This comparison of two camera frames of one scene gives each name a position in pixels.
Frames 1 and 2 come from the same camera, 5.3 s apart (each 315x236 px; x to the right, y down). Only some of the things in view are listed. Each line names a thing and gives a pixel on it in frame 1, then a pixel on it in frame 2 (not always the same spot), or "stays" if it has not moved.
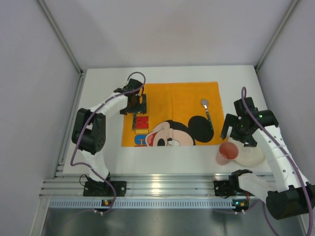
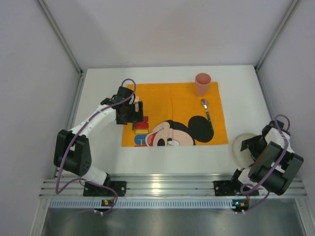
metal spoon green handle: x=204 y=102 stays
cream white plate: x=250 y=155 stays
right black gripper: x=234 y=125 -> x=249 y=146
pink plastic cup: x=227 y=152 -> x=202 y=84
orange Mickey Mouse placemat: x=183 y=113 stays
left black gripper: x=134 y=109 -> x=139 y=111
